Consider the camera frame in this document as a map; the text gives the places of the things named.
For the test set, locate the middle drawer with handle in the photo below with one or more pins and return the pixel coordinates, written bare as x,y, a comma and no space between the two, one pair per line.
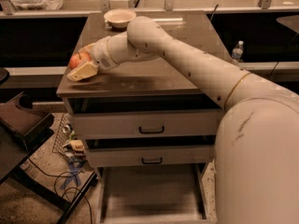
137,156

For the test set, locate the wire mesh basket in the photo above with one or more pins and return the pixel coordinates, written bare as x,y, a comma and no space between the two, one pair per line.
62,135

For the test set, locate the dark side table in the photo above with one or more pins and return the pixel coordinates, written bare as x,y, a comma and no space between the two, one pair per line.
23,131

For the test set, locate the red apple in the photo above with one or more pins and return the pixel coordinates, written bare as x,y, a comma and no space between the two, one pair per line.
77,58

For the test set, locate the drawer with handle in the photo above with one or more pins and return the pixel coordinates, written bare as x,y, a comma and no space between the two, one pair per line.
146,124
137,156

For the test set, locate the white ceramic bowl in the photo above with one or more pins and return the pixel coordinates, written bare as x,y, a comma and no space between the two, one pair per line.
119,18

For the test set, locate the blue tape cross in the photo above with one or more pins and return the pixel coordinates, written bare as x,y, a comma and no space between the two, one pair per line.
73,174

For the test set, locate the open bottom drawer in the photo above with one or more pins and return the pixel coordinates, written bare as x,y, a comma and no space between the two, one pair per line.
153,194

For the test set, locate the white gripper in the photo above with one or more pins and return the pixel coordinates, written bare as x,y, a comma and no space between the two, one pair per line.
100,52

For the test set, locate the clear plastic water bottle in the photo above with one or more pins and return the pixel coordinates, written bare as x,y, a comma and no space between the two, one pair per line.
238,51

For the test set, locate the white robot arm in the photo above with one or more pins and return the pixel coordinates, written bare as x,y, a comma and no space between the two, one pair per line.
257,142

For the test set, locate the top drawer with handle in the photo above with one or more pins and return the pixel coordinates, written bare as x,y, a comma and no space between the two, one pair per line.
146,124

